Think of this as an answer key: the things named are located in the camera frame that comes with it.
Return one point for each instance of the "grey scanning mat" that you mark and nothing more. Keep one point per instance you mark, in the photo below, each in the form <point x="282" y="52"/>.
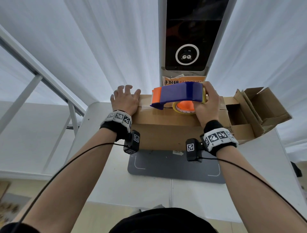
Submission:
<point x="168" y="168"/>

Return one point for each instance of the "large cardboard box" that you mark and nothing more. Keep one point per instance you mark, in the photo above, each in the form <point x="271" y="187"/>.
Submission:
<point x="156" y="134"/>

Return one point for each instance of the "white metal frame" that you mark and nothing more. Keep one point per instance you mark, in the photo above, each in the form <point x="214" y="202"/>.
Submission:
<point x="31" y="64"/>

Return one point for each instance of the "grey trousers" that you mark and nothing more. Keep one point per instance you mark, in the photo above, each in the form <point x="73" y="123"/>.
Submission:
<point x="156" y="207"/>

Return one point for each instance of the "black shirt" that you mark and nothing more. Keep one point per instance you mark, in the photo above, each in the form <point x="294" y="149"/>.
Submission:
<point x="163" y="223"/>

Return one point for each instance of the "person's right hand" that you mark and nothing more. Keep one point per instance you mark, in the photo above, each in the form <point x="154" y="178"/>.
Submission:
<point x="208" y="110"/>

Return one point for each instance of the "person's left forearm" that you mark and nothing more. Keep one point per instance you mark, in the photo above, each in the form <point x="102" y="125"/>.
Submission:
<point x="72" y="187"/>

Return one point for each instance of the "red print cardboard box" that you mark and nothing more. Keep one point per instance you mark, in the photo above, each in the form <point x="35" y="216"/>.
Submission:
<point x="271" y="105"/>

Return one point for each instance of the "cardboard box black print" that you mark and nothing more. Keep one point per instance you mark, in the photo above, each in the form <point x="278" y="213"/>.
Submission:
<point x="242" y="132"/>

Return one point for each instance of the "grey printed floor mat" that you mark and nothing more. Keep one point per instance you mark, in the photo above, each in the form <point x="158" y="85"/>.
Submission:
<point x="12" y="206"/>

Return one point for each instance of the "person's left hand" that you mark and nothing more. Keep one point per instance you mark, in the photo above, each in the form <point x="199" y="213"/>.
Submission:
<point x="124" y="100"/>

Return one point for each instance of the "torn white label scrap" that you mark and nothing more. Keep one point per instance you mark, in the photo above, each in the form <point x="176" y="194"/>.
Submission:
<point x="178" y="152"/>

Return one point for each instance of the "blue orange tape dispenser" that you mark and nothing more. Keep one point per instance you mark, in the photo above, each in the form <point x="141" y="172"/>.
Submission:
<point x="180" y="92"/>
<point x="176" y="110"/>

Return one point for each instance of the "person's right forearm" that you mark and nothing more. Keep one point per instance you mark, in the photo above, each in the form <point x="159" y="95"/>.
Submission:
<point x="259" y="196"/>

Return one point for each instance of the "grey scanner kiosk with poster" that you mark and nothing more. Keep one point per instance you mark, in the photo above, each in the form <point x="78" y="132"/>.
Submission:
<point x="172" y="82"/>

